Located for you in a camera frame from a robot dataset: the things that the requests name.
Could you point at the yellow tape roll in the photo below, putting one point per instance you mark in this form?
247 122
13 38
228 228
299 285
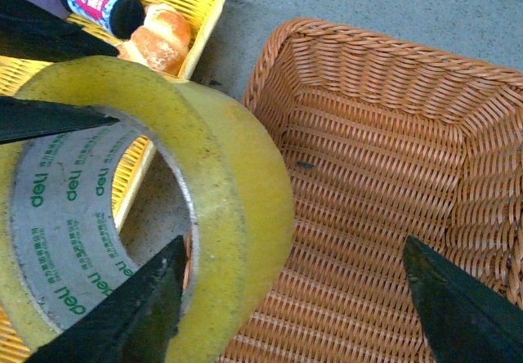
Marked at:
228 195

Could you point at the small dark labelled jar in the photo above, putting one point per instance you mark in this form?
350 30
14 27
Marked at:
120 18

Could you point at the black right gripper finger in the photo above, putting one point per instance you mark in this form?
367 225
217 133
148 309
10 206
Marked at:
135 323
23 120
462 319
29 32

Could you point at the yellow woven basket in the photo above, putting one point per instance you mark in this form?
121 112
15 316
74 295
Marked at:
202 16

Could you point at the toy croissant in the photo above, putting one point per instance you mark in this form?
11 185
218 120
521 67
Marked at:
162 43

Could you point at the brown wicker basket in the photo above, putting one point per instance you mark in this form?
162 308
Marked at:
382 139

